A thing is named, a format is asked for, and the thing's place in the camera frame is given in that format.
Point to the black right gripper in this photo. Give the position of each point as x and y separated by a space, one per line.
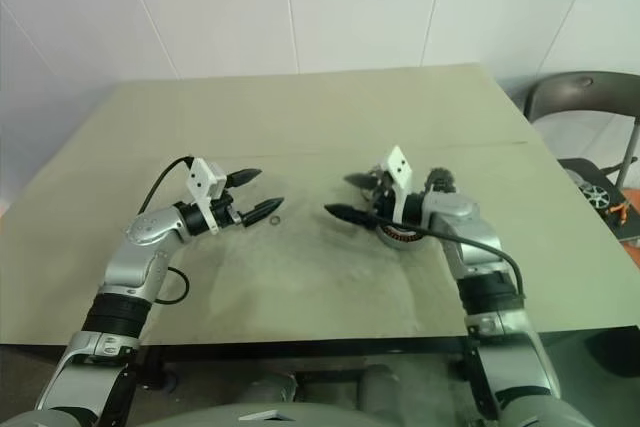
382 204

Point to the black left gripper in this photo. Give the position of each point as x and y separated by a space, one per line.
227 212

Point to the silver motor stator housing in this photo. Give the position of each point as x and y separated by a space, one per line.
400 240

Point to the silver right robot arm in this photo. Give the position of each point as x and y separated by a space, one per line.
450 207

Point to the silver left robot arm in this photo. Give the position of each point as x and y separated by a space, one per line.
145 232

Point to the white flat plate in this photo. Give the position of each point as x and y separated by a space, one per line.
262 415

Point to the silver spoked wheel part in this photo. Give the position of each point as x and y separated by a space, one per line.
595 194

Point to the dark grey folding chair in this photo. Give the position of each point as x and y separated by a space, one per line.
580 84

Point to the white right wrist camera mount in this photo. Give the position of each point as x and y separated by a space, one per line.
398 169

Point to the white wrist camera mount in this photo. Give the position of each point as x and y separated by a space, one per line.
398 169
202 179

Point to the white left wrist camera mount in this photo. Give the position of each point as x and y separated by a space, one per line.
202 179

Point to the black table frame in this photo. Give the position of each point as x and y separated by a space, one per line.
155 367

